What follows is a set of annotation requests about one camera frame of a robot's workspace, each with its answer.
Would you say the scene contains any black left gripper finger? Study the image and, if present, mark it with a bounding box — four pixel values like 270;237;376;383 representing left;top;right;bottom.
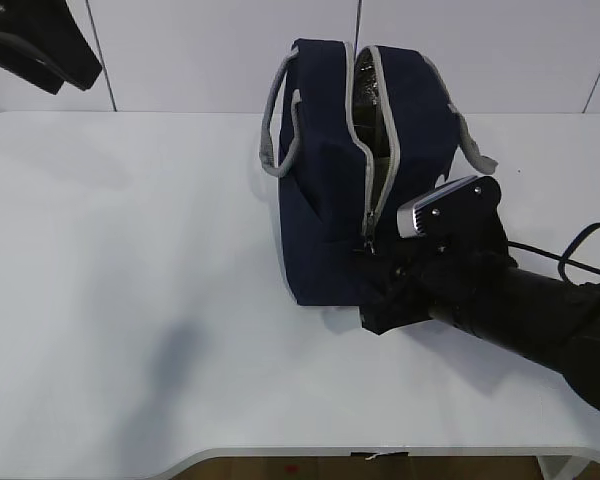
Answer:
0;29;65;95
12;0;103;91

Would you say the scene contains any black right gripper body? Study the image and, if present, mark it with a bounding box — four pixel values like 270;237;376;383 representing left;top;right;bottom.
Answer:
355;239;517;335

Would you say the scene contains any navy insulated lunch bag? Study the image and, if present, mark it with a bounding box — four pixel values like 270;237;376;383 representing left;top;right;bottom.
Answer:
259;39;497;306

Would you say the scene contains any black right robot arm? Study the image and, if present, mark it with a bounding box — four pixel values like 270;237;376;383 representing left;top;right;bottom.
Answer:
359;244;600;411

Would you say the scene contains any white table leg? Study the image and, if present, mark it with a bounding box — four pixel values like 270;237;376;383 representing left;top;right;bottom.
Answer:
536;455;590;480

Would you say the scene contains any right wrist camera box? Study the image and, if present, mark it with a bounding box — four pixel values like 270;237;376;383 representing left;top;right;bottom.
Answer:
387;176;508;257

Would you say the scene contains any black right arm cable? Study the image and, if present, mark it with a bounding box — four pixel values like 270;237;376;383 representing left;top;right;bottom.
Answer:
504;222;600;286

